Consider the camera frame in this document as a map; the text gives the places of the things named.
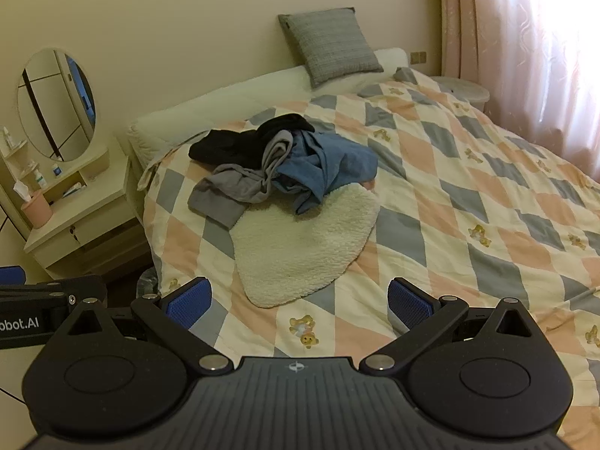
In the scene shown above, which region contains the white fleece blanket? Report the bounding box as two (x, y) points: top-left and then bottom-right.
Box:
(231, 183), (380, 309)

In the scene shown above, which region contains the pink drape curtain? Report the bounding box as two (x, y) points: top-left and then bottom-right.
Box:
(436, 0), (495, 83)

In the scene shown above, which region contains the oval mirror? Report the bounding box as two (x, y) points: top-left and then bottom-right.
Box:
(17, 48), (100, 162)

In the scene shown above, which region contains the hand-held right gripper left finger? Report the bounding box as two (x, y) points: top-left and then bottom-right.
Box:
(69, 277), (234, 376)

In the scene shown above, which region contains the checked teddy bear quilt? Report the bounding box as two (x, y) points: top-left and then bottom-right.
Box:
(138, 66), (600, 432)

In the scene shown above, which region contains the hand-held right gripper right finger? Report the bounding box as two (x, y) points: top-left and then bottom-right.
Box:
(358, 277), (535, 376)

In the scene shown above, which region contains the grey garment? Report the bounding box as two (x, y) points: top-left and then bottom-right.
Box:
(187, 131), (296, 228)

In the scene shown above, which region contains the bin with clear liner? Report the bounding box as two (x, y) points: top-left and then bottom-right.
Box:
(136, 267), (163, 299)

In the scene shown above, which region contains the cream vanity table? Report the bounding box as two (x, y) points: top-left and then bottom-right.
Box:
(0, 136), (141, 282)

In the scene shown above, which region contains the black garment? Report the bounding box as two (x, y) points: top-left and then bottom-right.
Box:
(189, 113), (316, 170)

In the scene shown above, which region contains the blue garment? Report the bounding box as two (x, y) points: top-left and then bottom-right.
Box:
(272, 130), (380, 216)

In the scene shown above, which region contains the white long pillow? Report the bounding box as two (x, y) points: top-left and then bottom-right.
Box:
(126, 48), (408, 170)

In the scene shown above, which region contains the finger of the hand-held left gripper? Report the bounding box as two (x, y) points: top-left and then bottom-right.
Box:
(0, 276), (108, 315)
(0, 265), (26, 287)

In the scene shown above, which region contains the sheer pink curtain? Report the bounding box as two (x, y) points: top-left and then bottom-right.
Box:
(485, 0), (600, 179)

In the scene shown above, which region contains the grey square cushion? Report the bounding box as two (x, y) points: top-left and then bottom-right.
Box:
(278, 7), (385, 89)

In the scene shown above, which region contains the pink cup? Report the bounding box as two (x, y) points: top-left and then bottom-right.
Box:
(21, 190), (54, 230)

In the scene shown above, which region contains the white round bedside table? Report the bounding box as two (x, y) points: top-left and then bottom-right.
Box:
(429, 75), (491, 113)

